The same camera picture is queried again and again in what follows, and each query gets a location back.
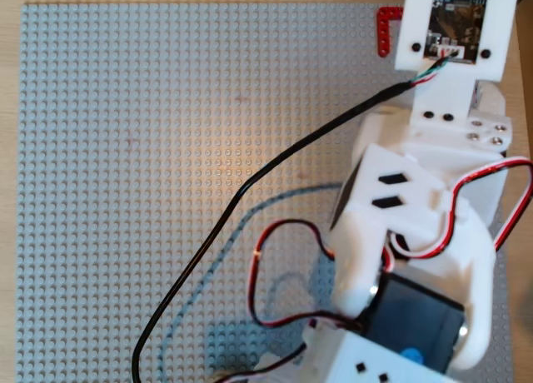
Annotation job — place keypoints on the grey studded Lego baseplate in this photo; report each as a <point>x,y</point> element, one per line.
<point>104,191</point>

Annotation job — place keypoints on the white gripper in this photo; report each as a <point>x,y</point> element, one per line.
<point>488,132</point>

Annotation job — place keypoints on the red L-shaped Lego beam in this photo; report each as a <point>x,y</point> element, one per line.
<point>382,33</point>

